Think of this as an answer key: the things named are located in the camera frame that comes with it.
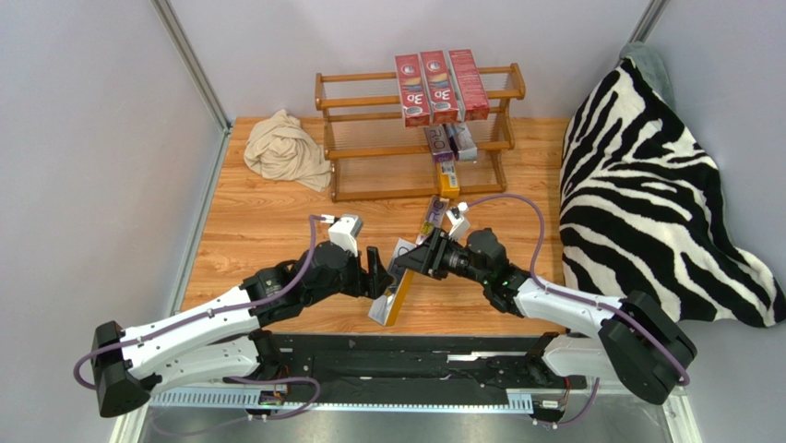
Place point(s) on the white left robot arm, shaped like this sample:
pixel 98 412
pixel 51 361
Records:
pixel 228 336

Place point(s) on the silver blue Sensitive toothpaste box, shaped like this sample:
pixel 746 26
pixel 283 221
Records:
pixel 438 143

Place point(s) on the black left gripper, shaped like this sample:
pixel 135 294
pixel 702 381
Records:
pixel 376 280

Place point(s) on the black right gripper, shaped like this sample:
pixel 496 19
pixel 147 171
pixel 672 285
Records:
pixel 436 256

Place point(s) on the red 3D toothpaste box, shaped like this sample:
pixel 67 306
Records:
pixel 441 94
pixel 415 108

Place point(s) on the silver purple R&O toothpaste box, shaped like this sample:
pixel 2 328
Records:
pixel 461 142

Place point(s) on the beige crumpled cloth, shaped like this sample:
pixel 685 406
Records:
pixel 278 148

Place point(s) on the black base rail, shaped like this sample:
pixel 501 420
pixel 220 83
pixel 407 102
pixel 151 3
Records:
pixel 534 375

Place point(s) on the wooden two-tier shelf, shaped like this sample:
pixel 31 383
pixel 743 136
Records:
pixel 373 155

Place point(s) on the silver gold toothpaste box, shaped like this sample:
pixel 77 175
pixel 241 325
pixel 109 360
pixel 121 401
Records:
pixel 385 309
pixel 433 217

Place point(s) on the orange toothpaste box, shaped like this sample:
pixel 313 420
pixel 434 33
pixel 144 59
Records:
pixel 447 179

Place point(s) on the aluminium frame post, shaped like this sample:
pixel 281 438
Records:
pixel 172 24

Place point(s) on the zebra print blanket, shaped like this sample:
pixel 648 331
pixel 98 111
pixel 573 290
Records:
pixel 642 209

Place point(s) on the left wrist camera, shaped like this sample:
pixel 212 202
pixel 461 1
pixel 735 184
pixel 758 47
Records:
pixel 343 232

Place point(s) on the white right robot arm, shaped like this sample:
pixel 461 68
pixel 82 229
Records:
pixel 589 319

